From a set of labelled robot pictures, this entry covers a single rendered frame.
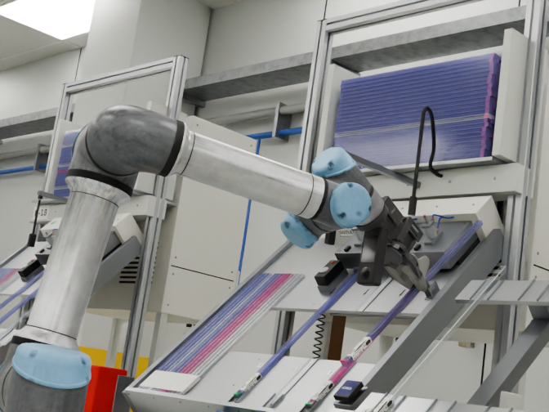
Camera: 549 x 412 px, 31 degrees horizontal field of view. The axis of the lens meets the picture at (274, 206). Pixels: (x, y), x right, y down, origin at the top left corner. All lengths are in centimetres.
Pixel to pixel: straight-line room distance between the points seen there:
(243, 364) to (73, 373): 89
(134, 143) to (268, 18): 410
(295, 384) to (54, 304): 69
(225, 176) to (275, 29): 397
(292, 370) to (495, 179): 68
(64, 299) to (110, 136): 28
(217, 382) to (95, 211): 76
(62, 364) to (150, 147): 37
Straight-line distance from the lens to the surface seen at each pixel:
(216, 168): 162
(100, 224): 168
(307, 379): 216
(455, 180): 250
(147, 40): 571
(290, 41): 544
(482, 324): 256
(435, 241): 235
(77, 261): 167
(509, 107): 245
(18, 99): 778
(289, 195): 166
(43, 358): 150
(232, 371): 234
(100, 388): 282
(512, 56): 248
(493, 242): 238
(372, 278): 190
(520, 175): 242
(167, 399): 234
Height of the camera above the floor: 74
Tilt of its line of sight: 11 degrees up
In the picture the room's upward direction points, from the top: 8 degrees clockwise
